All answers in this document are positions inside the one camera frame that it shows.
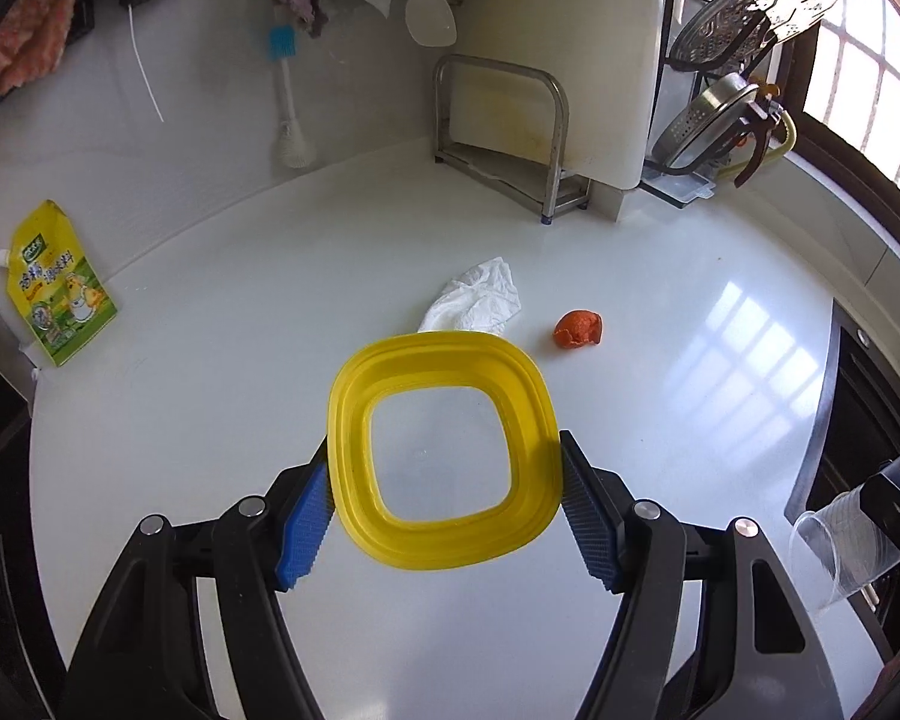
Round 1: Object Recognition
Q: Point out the window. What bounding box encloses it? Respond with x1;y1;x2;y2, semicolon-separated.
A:
765;0;900;215

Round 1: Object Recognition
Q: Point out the yellow gas hose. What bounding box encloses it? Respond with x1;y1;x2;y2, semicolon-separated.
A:
712;109;800;185

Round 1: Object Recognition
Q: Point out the white crumpled tissue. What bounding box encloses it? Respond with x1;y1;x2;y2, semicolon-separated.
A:
418;256;524;336

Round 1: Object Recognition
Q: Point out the white bottle brush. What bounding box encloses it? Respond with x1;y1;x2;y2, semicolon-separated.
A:
268;25;320;170

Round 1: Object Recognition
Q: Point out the white thin tube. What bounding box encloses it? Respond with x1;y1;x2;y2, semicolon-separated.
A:
127;4;166;123

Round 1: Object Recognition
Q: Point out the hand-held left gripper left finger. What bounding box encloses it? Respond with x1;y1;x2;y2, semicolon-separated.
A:
60;435;338;720

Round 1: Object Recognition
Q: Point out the brown bowl clip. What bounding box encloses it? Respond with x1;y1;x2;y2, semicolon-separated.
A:
731;82;785;188

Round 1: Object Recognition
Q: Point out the yellow plastic lid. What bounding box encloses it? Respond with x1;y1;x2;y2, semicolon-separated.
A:
326;330;563;569

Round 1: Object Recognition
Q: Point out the black appliance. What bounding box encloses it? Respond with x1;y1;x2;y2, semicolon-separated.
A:
0;345;40;720

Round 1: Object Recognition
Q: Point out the clear plastic cup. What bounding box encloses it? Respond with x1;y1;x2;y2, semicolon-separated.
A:
789;439;900;610

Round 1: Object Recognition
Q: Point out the orange peel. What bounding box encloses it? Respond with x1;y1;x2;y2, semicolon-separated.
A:
553;309;605;351

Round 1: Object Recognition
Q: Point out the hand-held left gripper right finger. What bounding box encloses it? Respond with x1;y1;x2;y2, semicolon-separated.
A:
559;429;845;720

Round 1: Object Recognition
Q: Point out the yellow seasoning pouch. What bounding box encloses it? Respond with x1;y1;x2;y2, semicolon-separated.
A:
0;199;119;368

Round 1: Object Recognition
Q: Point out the black kitchen sink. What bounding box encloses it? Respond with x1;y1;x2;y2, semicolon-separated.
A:
784;300;900;661

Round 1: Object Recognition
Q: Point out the steel colander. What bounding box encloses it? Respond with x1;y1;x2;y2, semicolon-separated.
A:
656;73;766;173

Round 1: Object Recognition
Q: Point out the black dish rack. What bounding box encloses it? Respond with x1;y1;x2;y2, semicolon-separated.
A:
641;0;796;207

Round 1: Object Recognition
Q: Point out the steel cutting board stand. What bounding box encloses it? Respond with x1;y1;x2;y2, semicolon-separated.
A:
433;54;592;224

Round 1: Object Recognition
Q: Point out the perforated steel steamer plate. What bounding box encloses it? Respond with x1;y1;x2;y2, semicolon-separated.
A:
671;0;848;72

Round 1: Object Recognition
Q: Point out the pink dish cloth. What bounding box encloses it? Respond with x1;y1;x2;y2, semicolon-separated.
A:
0;0;97;110

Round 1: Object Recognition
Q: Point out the white cutting board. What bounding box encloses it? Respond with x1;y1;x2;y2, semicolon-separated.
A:
450;0;676;192

